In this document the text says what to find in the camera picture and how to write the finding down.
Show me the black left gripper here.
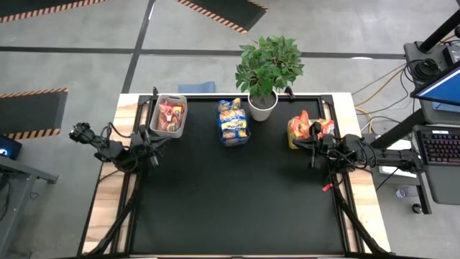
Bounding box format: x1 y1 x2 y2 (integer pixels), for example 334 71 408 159
133 124 173 169

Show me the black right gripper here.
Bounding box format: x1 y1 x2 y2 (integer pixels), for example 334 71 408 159
293 124 338 168

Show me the red Maruchan noodle pack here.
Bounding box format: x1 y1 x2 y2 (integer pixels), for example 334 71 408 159
157 102 174 132
169 103 186 132

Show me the light grey plastic bin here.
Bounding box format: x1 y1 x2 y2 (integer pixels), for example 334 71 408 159
149 94 188 139

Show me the yellow-green plastic bin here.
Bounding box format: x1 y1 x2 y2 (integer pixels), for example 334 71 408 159
286 118 339 150

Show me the white plant pot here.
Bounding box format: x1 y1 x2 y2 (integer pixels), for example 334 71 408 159
247 89 280 122

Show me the dark translucent plastic bin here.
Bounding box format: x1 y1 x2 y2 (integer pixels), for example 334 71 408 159
216 94 252 147

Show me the blue-grey pad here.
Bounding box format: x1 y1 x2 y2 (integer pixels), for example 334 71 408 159
178 81 216 94

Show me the green leafy plant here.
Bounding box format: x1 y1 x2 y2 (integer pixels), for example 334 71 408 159
235 35 305 104

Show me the white paper sheet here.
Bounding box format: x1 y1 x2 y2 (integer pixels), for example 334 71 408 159
377 138 418 179

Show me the grey laptop with keyboard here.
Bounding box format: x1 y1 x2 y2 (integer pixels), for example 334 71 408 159
413 124 460 206

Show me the black hazard-striped floor mat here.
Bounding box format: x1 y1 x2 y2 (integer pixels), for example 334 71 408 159
0 0 109 24
175 0 269 35
0 87 69 141

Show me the grey equipment stand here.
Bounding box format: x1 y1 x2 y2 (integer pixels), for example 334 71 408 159
402 40 460 125

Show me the monitor with blue screen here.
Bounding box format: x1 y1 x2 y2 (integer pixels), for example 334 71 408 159
410 64 460 108

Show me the dark device with blue light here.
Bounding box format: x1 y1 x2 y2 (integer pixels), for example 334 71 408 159
0 135 23 162

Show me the grey desk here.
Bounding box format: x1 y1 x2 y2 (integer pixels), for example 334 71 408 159
0 154 60 259

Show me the black diagonal pole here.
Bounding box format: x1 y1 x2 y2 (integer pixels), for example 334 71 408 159
418 9 460 53

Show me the black aluminium rig frame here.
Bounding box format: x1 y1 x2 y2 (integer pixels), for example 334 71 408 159
77 86 396 259

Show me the black cable coil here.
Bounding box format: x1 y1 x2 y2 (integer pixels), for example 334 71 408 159
409 57 441 84

